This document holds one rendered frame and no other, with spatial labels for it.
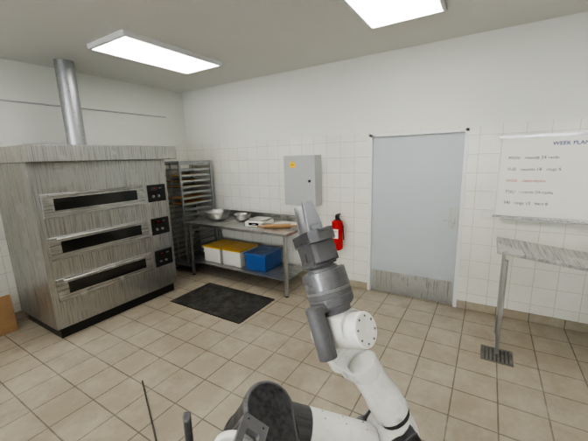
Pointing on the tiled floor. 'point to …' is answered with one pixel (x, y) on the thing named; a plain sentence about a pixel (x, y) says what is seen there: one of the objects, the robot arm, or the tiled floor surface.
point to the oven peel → (7, 316)
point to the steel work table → (284, 271)
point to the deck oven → (86, 230)
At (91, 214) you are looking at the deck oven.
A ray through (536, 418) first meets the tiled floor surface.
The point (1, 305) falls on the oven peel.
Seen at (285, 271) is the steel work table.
